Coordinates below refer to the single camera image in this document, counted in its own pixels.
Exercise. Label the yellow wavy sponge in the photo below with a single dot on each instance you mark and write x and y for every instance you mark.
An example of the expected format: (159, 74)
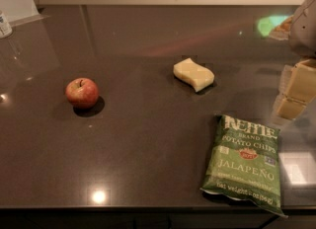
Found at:
(193, 74)

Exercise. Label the green jalapeño chips bag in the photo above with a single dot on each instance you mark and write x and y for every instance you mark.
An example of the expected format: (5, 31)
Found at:
(244, 163)

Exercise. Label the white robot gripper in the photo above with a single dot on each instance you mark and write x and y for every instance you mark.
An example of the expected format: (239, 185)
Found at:
(304, 31)

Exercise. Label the white bottle with label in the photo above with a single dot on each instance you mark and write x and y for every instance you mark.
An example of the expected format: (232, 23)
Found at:
(5, 28)

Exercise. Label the red apple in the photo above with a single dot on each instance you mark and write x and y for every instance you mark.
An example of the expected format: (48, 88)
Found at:
(82, 93)

